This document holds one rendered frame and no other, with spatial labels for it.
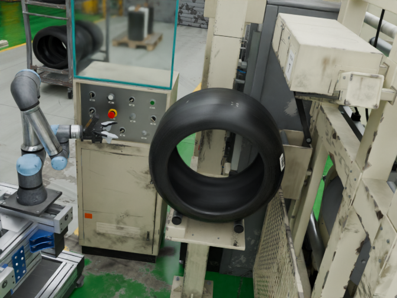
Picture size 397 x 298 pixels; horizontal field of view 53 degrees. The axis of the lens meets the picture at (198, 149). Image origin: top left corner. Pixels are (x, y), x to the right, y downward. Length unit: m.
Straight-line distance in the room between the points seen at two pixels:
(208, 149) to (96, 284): 1.24
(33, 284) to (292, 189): 1.53
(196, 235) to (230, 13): 1.01
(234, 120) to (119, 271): 1.63
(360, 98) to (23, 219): 1.76
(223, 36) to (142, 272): 1.70
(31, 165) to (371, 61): 1.61
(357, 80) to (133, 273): 2.08
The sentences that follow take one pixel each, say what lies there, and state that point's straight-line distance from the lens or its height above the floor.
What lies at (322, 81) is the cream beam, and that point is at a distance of 1.28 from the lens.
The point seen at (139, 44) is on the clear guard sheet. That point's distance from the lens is 2.22.
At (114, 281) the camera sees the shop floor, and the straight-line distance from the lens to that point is 2.80.
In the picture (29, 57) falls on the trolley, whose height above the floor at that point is 0.49.
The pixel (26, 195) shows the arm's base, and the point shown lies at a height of 0.78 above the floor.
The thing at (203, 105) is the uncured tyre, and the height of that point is 1.45.
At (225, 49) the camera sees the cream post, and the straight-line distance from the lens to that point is 1.85.
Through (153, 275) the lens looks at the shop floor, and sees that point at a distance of 2.84.
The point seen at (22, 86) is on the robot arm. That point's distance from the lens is 2.03.
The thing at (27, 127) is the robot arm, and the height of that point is 1.08.
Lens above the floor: 2.01
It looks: 27 degrees down
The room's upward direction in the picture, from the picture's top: 7 degrees clockwise
